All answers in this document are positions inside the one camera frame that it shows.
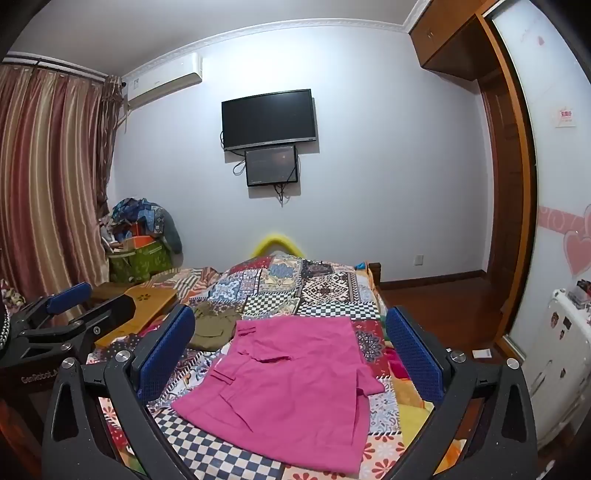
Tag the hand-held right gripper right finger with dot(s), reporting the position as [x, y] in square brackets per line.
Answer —
[414, 357]

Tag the small black monitor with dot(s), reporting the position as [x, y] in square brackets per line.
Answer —
[271, 165]

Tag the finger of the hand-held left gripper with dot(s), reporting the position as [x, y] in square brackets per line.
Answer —
[69, 296]
[113, 311]

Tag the olive green pants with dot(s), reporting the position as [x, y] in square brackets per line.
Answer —
[212, 330]

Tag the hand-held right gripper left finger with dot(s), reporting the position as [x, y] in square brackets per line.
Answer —
[164, 353]

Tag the pile of clothes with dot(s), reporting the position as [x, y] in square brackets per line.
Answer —
[138, 217]

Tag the white paper card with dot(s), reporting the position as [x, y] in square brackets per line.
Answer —
[482, 353]

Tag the white and red door sticker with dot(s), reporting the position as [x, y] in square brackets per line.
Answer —
[564, 118]

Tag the striped brown curtain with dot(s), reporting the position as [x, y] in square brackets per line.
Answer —
[51, 184]

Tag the pink pants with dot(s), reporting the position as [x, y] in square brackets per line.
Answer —
[286, 383]

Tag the white air conditioner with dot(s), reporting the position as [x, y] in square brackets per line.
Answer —
[164, 78]

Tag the white heart-print sliding door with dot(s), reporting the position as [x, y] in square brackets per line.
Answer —
[554, 194]

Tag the yellow curved headboard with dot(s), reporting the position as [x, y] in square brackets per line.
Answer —
[277, 241]

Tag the wooden overhead cabinet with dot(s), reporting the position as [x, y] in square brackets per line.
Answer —
[452, 37]

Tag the colourful patchwork blanket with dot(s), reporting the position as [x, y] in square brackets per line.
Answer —
[318, 288]

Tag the wooden lap table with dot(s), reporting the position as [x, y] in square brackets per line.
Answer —
[138, 300]

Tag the black wall television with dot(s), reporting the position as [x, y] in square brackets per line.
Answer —
[268, 119]

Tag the floral cloth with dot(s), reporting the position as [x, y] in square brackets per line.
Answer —
[11, 295]

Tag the green patterned bag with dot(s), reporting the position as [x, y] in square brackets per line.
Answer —
[141, 263]

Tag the white appliance with stickers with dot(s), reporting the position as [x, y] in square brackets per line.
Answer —
[561, 360]

